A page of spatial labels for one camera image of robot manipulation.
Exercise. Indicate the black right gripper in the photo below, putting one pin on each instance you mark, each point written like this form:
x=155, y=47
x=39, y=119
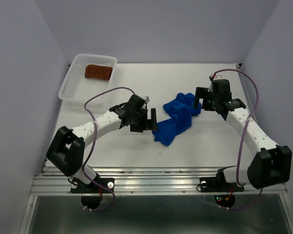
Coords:
x=201, y=92

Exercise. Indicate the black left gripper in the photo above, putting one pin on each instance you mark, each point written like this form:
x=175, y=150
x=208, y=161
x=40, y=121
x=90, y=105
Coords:
x=149, y=124

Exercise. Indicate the blue towel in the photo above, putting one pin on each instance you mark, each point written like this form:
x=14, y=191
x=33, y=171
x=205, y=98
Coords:
x=181, y=111

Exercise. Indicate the brown towel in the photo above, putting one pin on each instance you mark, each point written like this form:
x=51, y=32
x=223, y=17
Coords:
x=98, y=72

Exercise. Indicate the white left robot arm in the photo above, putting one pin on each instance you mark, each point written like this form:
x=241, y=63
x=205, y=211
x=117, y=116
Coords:
x=66, y=150

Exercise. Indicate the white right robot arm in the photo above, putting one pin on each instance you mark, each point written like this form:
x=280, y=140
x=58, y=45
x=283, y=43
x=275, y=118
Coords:
x=270, y=164

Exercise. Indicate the white plastic basket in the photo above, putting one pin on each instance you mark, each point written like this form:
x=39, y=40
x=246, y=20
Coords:
x=76, y=88

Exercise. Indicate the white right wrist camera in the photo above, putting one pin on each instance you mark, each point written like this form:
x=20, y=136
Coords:
x=214, y=77

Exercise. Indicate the aluminium rail frame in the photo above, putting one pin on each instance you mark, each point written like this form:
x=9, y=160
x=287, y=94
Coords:
x=155, y=188

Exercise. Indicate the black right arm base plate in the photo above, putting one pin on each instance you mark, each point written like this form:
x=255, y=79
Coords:
x=217, y=185

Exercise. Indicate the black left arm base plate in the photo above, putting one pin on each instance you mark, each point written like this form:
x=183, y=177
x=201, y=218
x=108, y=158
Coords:
x=78, y=187

